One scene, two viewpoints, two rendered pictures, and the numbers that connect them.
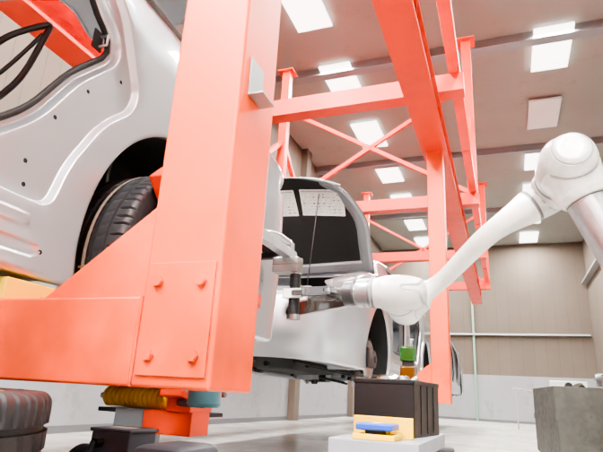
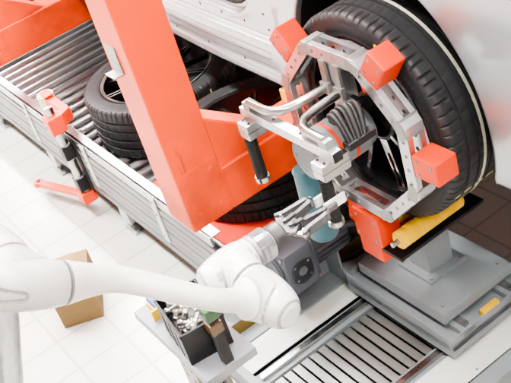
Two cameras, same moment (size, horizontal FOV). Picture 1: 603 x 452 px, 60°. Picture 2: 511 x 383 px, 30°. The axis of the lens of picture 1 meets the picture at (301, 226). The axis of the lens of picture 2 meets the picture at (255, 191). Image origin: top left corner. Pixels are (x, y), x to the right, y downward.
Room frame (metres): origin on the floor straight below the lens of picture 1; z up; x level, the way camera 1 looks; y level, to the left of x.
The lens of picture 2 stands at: (2.91, -1.57, 2.29)
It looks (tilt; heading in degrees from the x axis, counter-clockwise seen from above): 34 degrees down; 133
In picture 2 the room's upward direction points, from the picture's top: 18 degrees counter-clockwise
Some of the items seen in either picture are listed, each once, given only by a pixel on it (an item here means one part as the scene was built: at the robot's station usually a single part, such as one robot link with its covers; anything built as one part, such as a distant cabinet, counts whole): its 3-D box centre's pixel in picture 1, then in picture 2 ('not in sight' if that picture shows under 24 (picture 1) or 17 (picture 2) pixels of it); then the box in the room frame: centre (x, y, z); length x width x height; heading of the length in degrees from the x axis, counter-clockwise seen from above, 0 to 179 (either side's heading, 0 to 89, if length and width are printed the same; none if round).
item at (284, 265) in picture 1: (287, 265); (331, 163); (1.68, 0.04, 0.93); 0.09 x 0.05 x 0.05; 69
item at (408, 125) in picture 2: not in sight; (353, 128); (1.59, 0.29, 0.85); 0.54 x 0.07 x 0.54; 159
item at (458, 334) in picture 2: not in sight; (436, 283); (1.66, 0.45, 0.13); 0.50 x 0.36 x 0.10; 159
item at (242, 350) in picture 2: (394, 442); (192, 332); (1.23, -0.23, 0.44); 0.43 x 0.17 x 0.03; 159
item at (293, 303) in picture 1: (294, 295); (330, 200); (1.67, 0.01, 0.83); 0.04 x 0.04 x 0.16
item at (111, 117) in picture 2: not in sight; (163, 93); (0.17, 0.98, 0.39); 0.66 x 0.66 x 0.24
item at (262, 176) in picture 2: not in sight; (256, 157); (1.35, 0.13, 0.83); 0.04 x 0.04 x 0.16
